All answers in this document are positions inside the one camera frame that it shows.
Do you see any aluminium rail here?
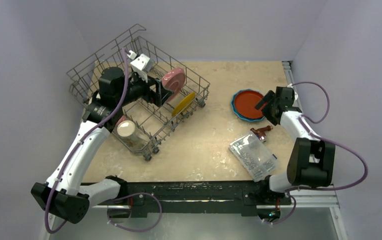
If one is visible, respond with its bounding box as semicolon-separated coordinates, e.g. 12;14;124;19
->
280;61;348;240

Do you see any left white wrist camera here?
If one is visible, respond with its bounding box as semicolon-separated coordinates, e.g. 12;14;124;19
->
127;50;154;83

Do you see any brown copper tool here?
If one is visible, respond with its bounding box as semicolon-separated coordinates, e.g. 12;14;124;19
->
250;125;273;143

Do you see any clear plastic screw box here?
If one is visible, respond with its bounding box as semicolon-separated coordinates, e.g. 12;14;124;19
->
229;131;279;182

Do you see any purple loop cable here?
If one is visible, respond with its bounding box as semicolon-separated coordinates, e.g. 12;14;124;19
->
106;192;162;233

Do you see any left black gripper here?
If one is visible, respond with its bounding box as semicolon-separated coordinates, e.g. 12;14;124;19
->
116;70;173;107

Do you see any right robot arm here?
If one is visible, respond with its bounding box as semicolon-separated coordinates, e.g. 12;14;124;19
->
255;86;336;204

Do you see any pink dotted plate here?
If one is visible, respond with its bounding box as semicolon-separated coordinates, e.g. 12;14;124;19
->
161;67;186;102

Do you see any yellow black saucer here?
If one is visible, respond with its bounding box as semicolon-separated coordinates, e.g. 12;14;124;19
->
171;92;196;117

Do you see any grey wire dish rack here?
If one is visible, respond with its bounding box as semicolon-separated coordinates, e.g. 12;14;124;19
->
67;24;210;161

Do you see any blue plate under stack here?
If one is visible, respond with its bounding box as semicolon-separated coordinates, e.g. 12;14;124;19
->
231;88;266;123

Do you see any red plate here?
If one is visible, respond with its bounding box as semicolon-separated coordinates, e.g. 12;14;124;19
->
234;90;265;120

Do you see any black base frame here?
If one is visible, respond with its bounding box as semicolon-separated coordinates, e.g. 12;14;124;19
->
106;180;292;220

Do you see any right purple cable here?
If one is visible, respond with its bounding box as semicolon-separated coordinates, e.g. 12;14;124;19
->
263;81;369;226

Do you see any pink mug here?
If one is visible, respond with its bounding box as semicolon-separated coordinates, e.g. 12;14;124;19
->
117;115;128;124

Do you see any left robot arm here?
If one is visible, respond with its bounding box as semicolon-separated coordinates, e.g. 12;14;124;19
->
31;67;155;233

